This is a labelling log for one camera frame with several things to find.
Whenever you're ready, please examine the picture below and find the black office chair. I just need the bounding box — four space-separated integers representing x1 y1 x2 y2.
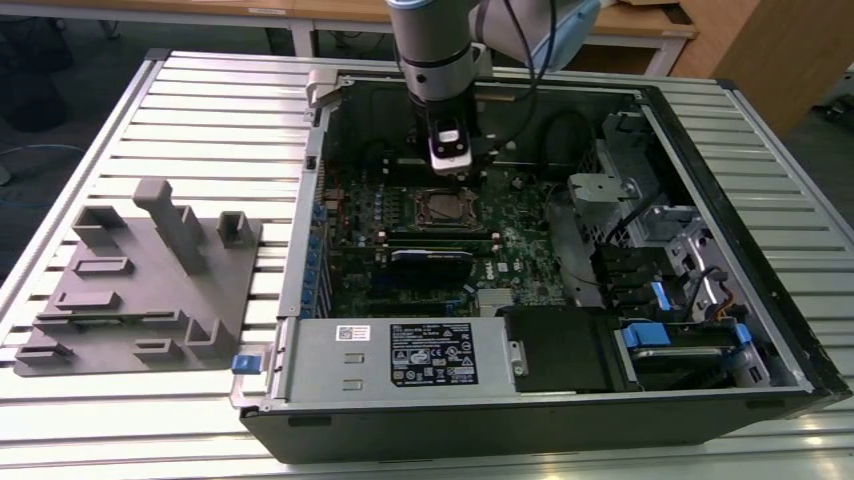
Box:
0 17 75 135

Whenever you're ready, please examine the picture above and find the perforated metal drive cage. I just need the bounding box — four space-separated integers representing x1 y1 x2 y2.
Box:
573 110 659 176

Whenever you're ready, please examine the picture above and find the black disk bay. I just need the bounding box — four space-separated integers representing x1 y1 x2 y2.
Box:
589 243 688 315

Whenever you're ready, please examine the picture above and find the thick black cable loop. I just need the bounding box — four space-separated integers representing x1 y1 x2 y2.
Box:
540 107 592 169

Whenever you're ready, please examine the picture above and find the grey metal bracket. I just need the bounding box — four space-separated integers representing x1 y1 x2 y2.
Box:
565 172 643 217

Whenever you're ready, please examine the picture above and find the green motherboard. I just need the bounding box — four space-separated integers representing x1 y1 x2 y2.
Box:
317 162 583 319

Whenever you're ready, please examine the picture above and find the silver CPU plate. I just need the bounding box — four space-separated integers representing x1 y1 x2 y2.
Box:
429 194 465 221

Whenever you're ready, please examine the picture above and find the hard disk in blue carrier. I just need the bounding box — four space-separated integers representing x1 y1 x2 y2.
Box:
616 320 752 392

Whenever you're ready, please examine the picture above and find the wooden cabinet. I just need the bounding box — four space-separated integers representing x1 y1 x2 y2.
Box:
671 0 854 137

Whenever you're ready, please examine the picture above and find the metal socket cover frame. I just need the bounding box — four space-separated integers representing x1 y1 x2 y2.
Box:
413 190 480 229

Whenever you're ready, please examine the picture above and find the office chair base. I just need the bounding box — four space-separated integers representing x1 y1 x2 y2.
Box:
809 67 854 124

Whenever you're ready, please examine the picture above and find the black open PC case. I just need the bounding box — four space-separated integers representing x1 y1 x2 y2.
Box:
229 67 854 464

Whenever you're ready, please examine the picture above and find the black graphics card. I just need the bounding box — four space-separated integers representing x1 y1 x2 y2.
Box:
388 245 476 297

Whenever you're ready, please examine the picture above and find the silver chipset heat sink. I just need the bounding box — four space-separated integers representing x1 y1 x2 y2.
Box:
476 287 516 308

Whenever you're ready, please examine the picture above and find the grey parts rack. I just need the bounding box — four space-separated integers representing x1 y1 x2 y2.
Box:
11 177 265 379

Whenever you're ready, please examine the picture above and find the wooden desk white frame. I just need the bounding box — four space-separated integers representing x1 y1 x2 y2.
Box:
35 0 700 77

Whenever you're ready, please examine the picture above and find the grey power supply unit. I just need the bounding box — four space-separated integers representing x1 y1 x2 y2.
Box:
282 315 522 402

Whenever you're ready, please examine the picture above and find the CPU socket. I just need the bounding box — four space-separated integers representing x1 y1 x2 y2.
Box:
410 187 486 232

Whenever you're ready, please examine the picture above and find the grey case handle latch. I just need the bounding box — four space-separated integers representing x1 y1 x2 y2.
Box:
304 68 342 110

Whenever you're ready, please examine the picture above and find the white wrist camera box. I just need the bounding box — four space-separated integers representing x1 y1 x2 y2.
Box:
425 117 476 175

